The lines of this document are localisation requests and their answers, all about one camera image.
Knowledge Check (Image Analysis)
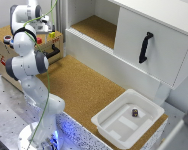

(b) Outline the black door handle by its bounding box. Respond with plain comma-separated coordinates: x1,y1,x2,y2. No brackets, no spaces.
138,31,154,64

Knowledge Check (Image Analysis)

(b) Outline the white sliding door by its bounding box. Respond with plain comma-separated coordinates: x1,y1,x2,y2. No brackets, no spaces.
113,6,188,90

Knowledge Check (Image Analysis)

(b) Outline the black drawer handle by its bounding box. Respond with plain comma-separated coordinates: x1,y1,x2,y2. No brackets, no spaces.
43,44,61,58

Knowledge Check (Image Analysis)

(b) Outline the wooden drawer box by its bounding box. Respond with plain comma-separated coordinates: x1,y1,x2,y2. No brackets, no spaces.
0,25,65,92

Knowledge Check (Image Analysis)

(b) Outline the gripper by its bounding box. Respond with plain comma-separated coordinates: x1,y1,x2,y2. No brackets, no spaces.
36,15,57,34

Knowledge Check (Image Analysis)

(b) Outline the green cable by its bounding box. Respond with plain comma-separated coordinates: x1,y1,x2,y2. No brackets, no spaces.
22,0,60,148

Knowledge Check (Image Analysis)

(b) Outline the blue button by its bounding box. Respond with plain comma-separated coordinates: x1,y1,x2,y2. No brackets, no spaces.
8,39,16,47

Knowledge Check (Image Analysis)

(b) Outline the yellow block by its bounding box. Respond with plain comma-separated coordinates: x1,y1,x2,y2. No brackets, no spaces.
48,31,57,39

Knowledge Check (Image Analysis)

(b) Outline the purple block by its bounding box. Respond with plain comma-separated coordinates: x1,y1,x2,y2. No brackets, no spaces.
131,107,140,118

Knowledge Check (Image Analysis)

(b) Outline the white plastic box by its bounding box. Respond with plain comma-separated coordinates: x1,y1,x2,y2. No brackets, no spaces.
90,88,166,150

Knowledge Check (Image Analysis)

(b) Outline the white cabinet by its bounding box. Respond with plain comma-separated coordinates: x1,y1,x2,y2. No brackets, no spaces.
64,0,188,107

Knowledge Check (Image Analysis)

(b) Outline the red button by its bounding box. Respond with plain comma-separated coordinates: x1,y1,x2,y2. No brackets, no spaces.
3,35,12,43

